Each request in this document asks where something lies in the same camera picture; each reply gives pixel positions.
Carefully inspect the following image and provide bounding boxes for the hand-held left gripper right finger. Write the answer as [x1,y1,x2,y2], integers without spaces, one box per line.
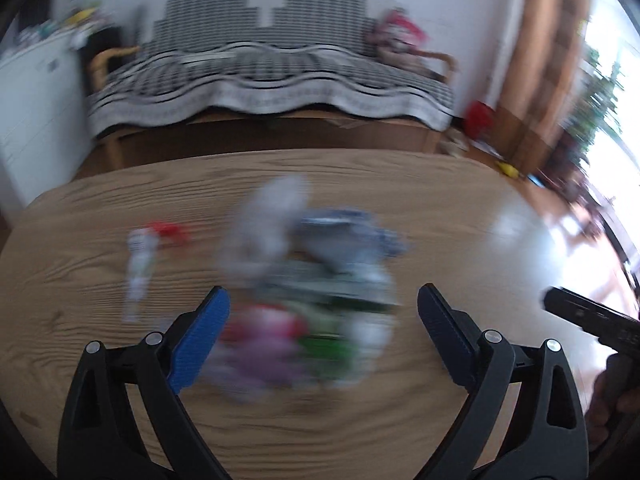
[416,283,590,480]

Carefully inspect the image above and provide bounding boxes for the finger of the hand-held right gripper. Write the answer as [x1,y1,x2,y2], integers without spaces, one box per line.
[542,287,608,346]

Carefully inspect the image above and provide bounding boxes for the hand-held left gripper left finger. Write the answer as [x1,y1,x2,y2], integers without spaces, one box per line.
[57,285,232,480]

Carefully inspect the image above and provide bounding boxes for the green cardboard box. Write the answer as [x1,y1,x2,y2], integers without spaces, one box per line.
[256,260,397,317]

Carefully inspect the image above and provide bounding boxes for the person's right hand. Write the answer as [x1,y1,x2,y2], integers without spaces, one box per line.
[585,394,625,463]

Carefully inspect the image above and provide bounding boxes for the purple pig toy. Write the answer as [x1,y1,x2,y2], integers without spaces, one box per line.
[210,304,311,402]

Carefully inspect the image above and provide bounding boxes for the small white bottle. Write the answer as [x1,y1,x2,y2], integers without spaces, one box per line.
[122,227,162,323]

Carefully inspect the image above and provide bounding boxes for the red wrapper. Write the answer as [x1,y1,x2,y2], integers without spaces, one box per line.
[150,220,192,247]

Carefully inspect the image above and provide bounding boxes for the blue grey crumpled packet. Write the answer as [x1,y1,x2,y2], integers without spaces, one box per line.
[292,207,412,281]

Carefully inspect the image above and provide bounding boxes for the potted plants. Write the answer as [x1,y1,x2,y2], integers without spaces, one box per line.
[560,45,632,161]

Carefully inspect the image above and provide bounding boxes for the red bag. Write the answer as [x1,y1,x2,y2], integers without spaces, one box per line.
[462,100,497,139]

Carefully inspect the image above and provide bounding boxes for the wooden sofa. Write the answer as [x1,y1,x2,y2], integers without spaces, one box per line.
[89,45,460,171]

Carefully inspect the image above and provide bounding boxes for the brown curtain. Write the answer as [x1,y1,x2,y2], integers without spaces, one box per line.
[492,0,593,173]

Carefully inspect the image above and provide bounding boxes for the sofa with striped blanket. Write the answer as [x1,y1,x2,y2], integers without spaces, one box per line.
[87,0,456,138]

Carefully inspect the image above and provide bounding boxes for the white cabinet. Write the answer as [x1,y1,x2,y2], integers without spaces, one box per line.
[0,30,98,211]

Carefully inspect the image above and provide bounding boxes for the pink plush toy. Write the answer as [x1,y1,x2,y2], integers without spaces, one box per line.
[367,7,431,68]

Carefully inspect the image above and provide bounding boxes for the black box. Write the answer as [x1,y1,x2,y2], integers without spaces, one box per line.
[82,25,123,96]

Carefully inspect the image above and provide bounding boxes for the clutter on cabinet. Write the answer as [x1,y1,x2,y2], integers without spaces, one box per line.
[15,2,108,48]

